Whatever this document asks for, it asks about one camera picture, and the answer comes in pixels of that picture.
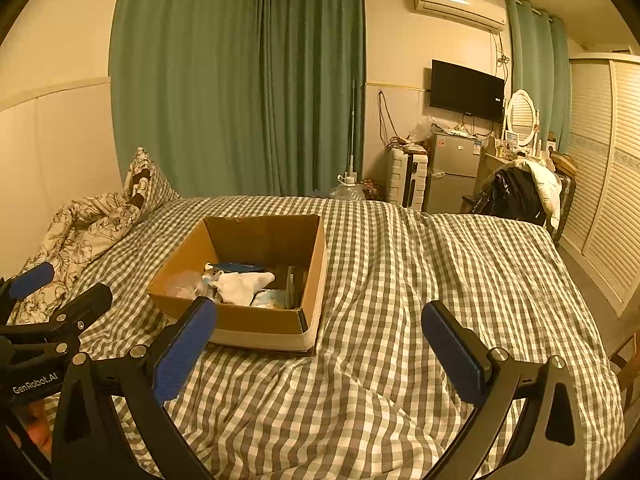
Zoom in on white air conditioner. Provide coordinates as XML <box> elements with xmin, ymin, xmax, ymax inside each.
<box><xmin>412</xmin><ymin>0</ymin><xmax>507</xmax><ymax>35</ymax></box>

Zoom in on white ribbed suitcase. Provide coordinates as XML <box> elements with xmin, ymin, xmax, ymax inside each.
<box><xmin>386</xmin><ymin>147</ymin><xmax>430</xmax><ymax>211</ymax></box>

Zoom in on cream dressing table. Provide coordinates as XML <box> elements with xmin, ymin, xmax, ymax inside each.
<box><xmin>480</xmin><ymin>135</ymin><xmax>556</xmax><ymax>176</ymax></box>

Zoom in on white mop pole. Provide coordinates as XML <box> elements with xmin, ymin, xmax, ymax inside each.
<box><xmin>347</xmin><ymin>80</ymin><xmax>358</xmax><ymax>176</ymax></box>

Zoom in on patterned pillow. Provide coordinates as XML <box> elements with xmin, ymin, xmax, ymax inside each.
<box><xmin>122</xmin><ymin>147</ymin><xmax>181</xmax><ymax>221</ymax></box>

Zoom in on brown cardboard box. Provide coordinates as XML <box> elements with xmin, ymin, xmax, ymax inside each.
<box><xmin>146</xmin><ymin>214</ymin><xmax>328</xmax><ymax>357</ymax></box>

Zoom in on wooden chair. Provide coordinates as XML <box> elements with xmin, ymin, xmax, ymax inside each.
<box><xmin>609</xmin><ymin>332</ymin><xmax>640</xmax><ymax>411</ymax></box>

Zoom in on cream louvered wardrobe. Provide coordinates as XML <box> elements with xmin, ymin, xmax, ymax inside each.
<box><xmin>557</xmin><ymin>52</ymin><xmax>640</xmax><ymax>318</ymax></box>

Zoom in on white and blue packet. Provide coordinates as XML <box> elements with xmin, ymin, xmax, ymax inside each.
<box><xmin>250</xmin><ymin>288</ymin><xmax>292</xmax><ymax>311</ymax></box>

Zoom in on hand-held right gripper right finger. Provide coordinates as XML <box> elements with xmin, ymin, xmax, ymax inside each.
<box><xmin>421</xmin><ymin>301</ymin><xmax>587</xmax><ymax>480</ymax></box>

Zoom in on narrow green curtain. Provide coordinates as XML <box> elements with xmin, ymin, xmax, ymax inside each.
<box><xmin>505</xmin><ymin>0</ymin><xmax>572</xmax><ymax>153</ymax></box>

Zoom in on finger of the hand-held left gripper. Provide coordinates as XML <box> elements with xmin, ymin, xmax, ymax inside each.
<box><xmin>0</xmin><ymin>261</ymin><xmax>56</xmax><ymax>306</ymax></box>
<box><xmin>0</xmin><ymin>282</ymin><xmax>113</xmax><ymax>356</ymax></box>

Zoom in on person's left hand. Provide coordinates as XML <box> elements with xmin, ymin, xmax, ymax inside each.
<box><xmin>20</xmin><ymin>400</ymin><xmax>53</xmax><ymax>461</ymax></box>

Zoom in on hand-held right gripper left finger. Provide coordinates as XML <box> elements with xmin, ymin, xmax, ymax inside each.
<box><xmin>51</xmin><ymin>296</ymin><xmax>218</xmax><ymax>480</ymax></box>

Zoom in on floral duvet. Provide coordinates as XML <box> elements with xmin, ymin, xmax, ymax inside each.
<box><xmin>5</xmin><ymin>190</ymin><xmax>143</xmax><ymax>326</ymax></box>

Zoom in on hanging wall cables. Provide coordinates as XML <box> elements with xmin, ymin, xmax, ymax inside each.
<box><xmin>376</xmin><ymin>90</ymin><xmax>396</xmax><ymax>148</ymax></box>

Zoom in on white coat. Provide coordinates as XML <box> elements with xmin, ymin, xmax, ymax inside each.
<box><xmin>520</xmin><ymin>160</ymin><xmax>563</xmax><ymax>231</ymax></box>

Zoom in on clear plastic bag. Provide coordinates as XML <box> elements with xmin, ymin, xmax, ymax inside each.
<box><xmin>162</xmin><ymin>269</ymin><xmax>206</xmax><ymax>298</ymax></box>

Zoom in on wide green curtain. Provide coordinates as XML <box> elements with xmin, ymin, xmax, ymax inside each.
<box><xmin>109</xmin><ymin>0</ymin><xmax>367</xmax><ymax>198</ymax></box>

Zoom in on air conditioner cable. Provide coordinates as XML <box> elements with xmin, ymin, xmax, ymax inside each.
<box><xmin>494</xmin><ymin>34</ymin><xmax>512</xmax><ymax>78</ymax></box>

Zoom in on oval vanity mirror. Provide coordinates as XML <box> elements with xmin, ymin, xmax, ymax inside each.
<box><xmin>504</xmin><ymin>89</ymin><xmax>542</xmax><ymax>148</ymax></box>

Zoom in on black wall television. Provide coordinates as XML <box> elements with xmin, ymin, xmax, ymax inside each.
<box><xmin>430</xmin><ymin>59</ymin><xmax>506</xmax><ymax>122</ymax></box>

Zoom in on grey fridge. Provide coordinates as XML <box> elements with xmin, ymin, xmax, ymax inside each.
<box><xmin>424</xmin><ymin>131</ymin><xmax>486</xmax><ymax>215</ymax></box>

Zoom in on checkered bed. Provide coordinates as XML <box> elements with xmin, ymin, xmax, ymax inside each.
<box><xmin>45</xmin><ymin>195</ymin><xmax>626</xmax><ymax>480</ymax></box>

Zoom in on small blue box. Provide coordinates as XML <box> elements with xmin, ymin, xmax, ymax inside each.
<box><xmin>210</xmin><ymin>261</ymin><xmax>271</xmax><ymax>273</ymax></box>

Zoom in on white sock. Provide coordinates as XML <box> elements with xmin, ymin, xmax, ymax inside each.
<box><xmin>210</xmin><ymin>270</ymin><xmax>277</xmax><ymax>306</ymax></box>

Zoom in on clear water bottle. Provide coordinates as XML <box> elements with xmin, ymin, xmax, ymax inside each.
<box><xmin>327</xmin><ymin>172</ymin><xmax>371</xmax><ymax>201</ymax></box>

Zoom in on crumpled plastic bag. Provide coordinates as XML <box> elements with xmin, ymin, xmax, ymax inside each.
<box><xmin>406</xmin><ymin>116</ymin><xmax>446</xmax><ymax>147</ymax></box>

